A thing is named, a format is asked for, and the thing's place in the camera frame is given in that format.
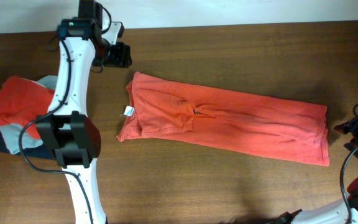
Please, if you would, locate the folded navy garment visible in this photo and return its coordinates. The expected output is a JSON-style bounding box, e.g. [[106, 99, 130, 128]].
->
[[0, 133, 53, 160]]

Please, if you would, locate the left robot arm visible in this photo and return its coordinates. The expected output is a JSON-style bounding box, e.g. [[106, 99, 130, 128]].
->
[[34, 1, 132, 224]]

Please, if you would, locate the folded orange-red garment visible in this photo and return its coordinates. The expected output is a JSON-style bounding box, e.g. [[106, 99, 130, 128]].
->
[[0, 76, 55, 126]]

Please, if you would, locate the red printed t-shirt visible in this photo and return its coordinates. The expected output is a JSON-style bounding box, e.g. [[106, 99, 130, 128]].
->
[[117, 72, 330, 166]]

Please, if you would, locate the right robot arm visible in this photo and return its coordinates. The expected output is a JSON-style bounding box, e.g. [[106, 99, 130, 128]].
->
[[269, 116, 358, 224]]

